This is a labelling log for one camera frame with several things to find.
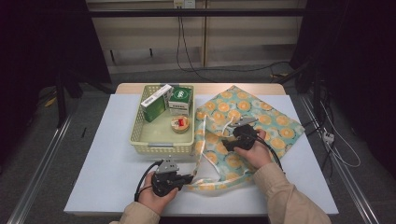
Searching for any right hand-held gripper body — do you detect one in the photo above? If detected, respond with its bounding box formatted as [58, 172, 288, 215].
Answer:
[229, 116, 260, 150]

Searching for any person's right hand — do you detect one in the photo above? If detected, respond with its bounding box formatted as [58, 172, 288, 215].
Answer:
[233, 129, 274, 171]

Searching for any white floor cable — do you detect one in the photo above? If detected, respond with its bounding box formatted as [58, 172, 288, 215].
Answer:
[320, 102, 362, 169]

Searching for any cream plastic basket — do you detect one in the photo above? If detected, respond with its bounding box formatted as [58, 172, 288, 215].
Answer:
[129, 83, 196, 156]

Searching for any round tin with red label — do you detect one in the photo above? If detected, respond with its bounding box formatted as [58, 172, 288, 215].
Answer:
[170, 115, 191, 134]

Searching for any green and white box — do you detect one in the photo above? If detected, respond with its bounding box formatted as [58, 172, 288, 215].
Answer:
[168, 86, 192, 117]

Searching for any hand-held gripper cable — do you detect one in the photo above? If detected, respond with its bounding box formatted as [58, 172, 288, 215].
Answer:
[134, 160, 164, 203]
[248, 132, 284, 172]

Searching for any dark curtain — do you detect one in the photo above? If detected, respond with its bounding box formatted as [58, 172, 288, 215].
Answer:
[0, 0, 111, 169]
[289, 0, 396, 169]

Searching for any black metal crossbar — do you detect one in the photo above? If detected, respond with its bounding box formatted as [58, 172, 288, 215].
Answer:
[88, 8, 307, 18]

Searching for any orange print cloth bag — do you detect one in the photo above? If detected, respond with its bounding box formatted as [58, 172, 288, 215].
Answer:
[186, 84, 306, 192]

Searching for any person's left hand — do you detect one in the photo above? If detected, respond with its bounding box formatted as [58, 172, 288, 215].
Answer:
[137, 172, 180, 216]

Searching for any black metal stand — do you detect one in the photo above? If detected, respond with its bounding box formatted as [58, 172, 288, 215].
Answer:
[276, 59, 325, 125]
[54, 69, 83, 129]

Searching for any right hand-held gripper cable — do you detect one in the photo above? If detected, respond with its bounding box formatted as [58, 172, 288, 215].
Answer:
[248, 132, 284, 172]

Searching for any metal floor rail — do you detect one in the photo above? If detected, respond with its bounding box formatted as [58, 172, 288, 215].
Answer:
[298, 94, 381, 224]
[6, 118, 73, 224]

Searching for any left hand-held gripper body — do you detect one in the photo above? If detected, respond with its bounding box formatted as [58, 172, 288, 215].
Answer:
[151, 157, 185, 198]

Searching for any tall green box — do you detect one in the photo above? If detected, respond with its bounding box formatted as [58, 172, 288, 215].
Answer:
[140, 83, 174, 123]

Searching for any black wall cable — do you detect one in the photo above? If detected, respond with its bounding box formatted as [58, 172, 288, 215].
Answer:
[179, 15, 218, 83]
[176, 7, 290, 74]

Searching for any left hand-held gripper cable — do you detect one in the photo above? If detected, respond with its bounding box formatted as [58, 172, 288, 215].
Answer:
[134, 160, 164, 203]

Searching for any white wall socket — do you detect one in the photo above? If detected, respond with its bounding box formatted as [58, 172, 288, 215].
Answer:
[173, 0, 196, 9]

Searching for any white power strip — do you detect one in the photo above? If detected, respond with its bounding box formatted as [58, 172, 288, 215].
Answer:
[322, 130, 335, 144]

